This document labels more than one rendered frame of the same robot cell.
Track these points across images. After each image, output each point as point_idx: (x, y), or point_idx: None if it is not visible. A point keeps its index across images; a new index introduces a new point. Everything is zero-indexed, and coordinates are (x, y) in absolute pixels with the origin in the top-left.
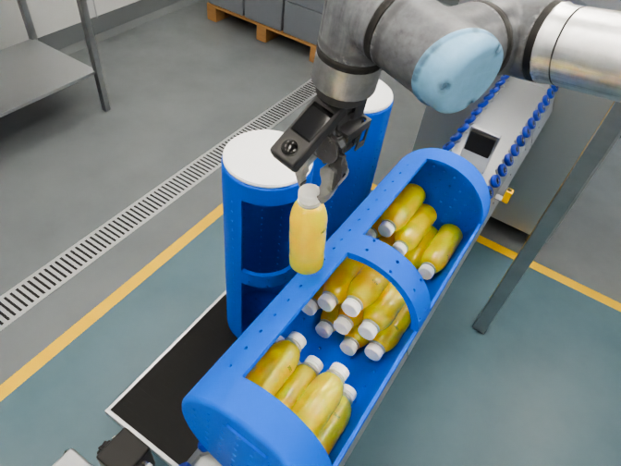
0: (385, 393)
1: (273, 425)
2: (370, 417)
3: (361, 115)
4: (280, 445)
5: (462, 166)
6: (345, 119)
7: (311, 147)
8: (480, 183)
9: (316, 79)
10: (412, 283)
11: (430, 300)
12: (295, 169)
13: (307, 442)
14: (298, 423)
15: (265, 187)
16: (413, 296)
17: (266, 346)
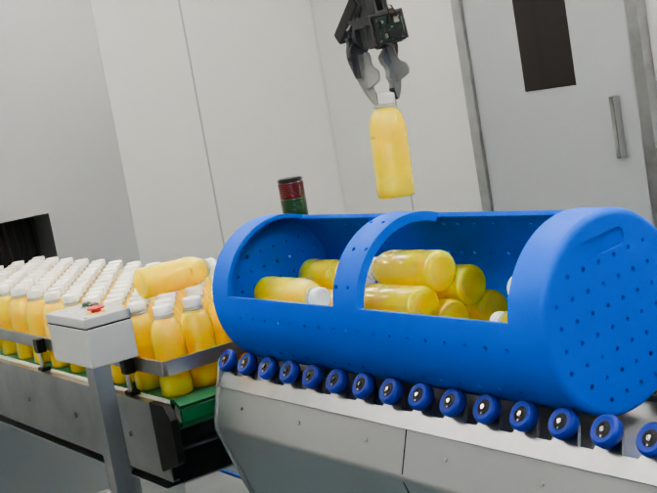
0: (354, 460)
1: (252, 221)
2: (328, 448)
3: (373, 14)
4: (240, 228)
5: (562, 217)
6: (364, 13)
7: (339, 23)
8: (542, 248)
9: None
10: (359, 243)
11: (356, 285)
12: (336, 39)
13: (237, 241)
14: (249, 230)
15: None
16: (347, 252)
17: (322, 214)
